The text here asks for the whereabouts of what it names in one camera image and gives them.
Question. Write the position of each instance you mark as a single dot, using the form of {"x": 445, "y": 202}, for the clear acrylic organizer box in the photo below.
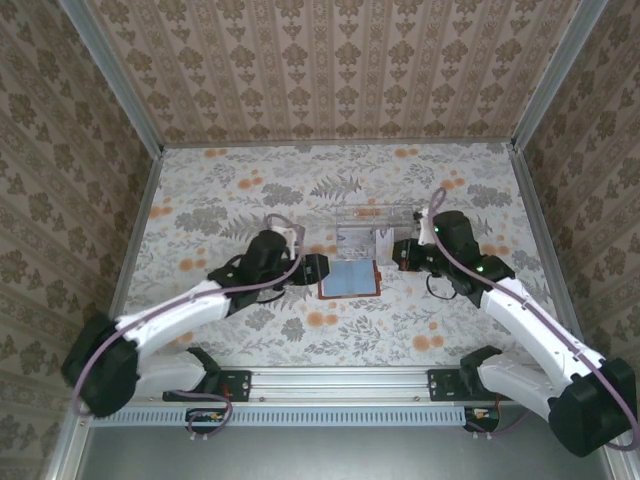
{"x": 350, "y": 252}

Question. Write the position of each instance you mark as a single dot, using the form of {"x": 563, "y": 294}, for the grey metal sheet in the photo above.
{"x": 325, "y": 455}

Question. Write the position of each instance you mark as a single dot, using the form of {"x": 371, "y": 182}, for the aluminium mounting rail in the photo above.
{"x": 340, "y": 385}

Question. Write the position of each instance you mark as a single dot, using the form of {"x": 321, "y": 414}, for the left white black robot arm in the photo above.
{"x": 100, "y": 370}

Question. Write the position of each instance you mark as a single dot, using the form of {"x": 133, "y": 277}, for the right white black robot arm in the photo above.
{"x": 590, "y": 405}

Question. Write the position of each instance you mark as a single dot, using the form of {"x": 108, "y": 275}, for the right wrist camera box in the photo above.
{"x": 424, "y": 230}

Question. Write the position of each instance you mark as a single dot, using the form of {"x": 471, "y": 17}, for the aluminium frame rail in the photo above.
{"x": 138, "y": 235}
{"x": 541, "y": 235}
{"x": 65, "y": 450}

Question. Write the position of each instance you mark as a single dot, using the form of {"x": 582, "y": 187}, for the brown leather card holder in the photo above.
{"x": 350, "y": 280}

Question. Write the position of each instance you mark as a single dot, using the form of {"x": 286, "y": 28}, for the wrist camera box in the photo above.
{"x": 282, "y": 231}
{"x": 424, "y": 230}

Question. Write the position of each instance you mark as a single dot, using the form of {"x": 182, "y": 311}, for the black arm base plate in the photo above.
{"x": 442, "y": 385}
{"x": 235, "y": 385}

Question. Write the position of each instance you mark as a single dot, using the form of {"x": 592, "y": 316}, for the aluminium frame post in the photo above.
{"x": 120, "y": 82}
{"x": 552, "y": 82}

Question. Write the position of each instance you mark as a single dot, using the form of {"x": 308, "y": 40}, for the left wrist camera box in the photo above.
{"x": 282, "y": 231}

